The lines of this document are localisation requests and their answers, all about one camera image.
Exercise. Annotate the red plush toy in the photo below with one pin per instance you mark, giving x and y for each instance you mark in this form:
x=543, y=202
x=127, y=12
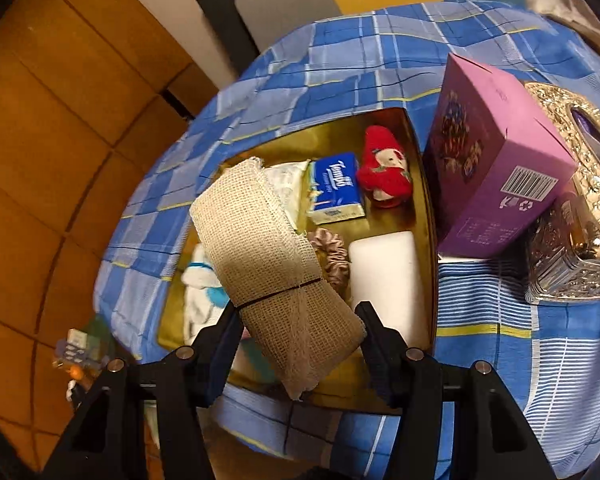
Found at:
x=380, y=170

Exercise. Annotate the silver ornate tissue box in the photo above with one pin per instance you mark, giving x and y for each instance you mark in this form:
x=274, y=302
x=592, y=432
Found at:
x=565, y=270

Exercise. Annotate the purple cardboard box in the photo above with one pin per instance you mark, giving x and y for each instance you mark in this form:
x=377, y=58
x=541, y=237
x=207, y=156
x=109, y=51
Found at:
x=480, y=160

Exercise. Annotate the black rolled mat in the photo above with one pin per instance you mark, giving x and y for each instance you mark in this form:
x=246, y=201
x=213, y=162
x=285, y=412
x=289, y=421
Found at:
x=227, y=25

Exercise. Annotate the white mesh cloth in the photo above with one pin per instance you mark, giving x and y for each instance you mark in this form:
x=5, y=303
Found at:
x=285, y=185

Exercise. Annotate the blue plaid tablecloth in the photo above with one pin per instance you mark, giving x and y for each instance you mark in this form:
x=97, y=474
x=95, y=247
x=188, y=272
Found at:
x=380, y=40

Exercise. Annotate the beige burlap roll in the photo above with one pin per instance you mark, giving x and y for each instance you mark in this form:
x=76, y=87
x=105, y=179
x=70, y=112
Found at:
x=265, y=250

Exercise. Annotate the green plastic bag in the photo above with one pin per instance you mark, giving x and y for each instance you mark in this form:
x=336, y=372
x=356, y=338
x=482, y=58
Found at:
x=77, y=350

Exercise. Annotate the pink satin scrunchie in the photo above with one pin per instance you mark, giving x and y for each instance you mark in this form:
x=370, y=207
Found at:
x=330, y=255

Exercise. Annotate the gold tin box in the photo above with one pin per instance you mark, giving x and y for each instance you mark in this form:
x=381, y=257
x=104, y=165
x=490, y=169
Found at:
x=300, y=140

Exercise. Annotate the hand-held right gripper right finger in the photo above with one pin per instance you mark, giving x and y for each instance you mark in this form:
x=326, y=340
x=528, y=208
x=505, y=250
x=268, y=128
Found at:
x=377, y=355

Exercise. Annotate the blue white tissue pack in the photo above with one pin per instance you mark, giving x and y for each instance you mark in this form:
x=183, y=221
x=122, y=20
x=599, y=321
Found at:
x=335, y=185

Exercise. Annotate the white knit glove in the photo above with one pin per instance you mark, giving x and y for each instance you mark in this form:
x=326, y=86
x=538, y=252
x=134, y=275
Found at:
x=200, y=310

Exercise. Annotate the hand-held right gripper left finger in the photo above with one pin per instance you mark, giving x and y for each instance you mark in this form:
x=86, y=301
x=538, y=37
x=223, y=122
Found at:
x=225, y=355

